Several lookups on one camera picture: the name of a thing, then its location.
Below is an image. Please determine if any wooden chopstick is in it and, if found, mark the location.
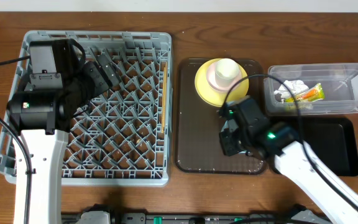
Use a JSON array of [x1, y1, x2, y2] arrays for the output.
[[163, 65, 168, 133], [161, 65, 167, 134]]

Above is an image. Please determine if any pink plastic bowl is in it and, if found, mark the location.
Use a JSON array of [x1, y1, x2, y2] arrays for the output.
[[206, 60, 242, 92]]

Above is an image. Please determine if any cream plastic cup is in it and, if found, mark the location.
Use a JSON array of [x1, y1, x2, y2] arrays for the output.
[[215, 58, 241, 89]]

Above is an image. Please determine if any white tissue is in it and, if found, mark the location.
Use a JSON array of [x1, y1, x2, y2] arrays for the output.
[[273, 80, 309, 99]]

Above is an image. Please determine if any yellow pandan cake wrapper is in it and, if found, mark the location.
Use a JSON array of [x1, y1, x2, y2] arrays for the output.
[[284, 83, 325, 103]]

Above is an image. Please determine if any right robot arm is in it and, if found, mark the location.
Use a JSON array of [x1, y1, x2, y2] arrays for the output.
[[219, 119, 358, 223]]

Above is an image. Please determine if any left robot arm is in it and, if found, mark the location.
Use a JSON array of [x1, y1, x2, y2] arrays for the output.
[[7, 39, 121, 223]]

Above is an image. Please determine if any grey dishwasher rack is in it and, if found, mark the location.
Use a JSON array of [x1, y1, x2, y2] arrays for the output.
[[0, 30, 173, 187]]

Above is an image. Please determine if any dark brown serving tray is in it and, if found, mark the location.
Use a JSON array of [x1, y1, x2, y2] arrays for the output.
[[175, 58, 267, 175]]

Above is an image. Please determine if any black plastic tray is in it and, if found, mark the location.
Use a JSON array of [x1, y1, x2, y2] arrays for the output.
[[268, 116, 358, 177]]

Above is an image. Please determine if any clear plastic bin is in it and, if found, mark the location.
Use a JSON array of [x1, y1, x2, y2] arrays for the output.
[[268, 63, 358, 116]]

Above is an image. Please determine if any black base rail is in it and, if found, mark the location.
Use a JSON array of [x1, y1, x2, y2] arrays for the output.
[[61, 212, 332, 224]]

